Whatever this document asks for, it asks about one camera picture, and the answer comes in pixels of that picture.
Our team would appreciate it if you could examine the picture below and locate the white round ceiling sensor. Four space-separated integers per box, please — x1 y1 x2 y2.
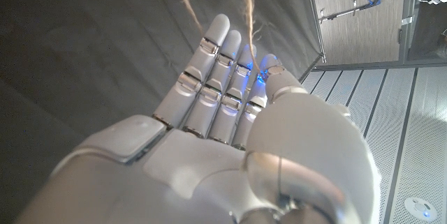
404 196 438 222

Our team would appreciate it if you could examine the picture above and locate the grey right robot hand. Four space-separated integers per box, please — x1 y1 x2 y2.
13 13 382 224

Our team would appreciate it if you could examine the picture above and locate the black backdrop pole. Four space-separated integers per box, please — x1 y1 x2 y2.
304 0 328 64

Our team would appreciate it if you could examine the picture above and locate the black backdrop curtain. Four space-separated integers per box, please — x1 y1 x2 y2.
0 0 324 218

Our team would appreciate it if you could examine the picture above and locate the jute twine strand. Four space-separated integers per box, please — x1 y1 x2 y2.
170 0 266 75

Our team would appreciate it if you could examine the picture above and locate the grey vertical door frame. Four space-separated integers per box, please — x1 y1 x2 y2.
397 0 418 63

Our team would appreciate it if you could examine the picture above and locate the grey wall rod blue clip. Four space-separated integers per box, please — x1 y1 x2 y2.
318 0 389 25

